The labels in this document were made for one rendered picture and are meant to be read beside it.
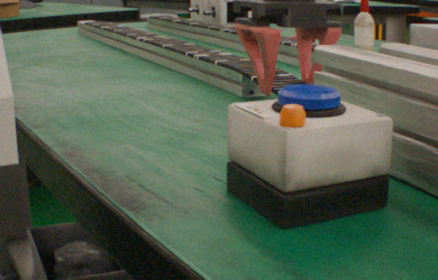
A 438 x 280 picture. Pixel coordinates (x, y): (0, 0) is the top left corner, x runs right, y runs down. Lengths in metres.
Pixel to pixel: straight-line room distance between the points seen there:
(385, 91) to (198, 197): 0.16
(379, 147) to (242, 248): 0.11
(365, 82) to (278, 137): 0.16
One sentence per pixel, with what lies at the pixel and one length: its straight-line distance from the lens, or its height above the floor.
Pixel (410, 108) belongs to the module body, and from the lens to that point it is 0.44.
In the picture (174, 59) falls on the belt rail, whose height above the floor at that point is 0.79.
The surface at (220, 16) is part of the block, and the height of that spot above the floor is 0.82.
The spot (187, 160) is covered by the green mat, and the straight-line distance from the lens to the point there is 0.50.
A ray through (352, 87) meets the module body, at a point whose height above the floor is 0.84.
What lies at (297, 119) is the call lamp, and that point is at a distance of 0.36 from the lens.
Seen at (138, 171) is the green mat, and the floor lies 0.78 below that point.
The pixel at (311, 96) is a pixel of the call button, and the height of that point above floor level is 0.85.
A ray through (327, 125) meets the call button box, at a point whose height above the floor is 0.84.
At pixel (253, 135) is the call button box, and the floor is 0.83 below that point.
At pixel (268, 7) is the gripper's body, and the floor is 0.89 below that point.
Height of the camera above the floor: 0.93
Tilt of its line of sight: 15 degrees down
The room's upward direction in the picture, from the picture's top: straight up
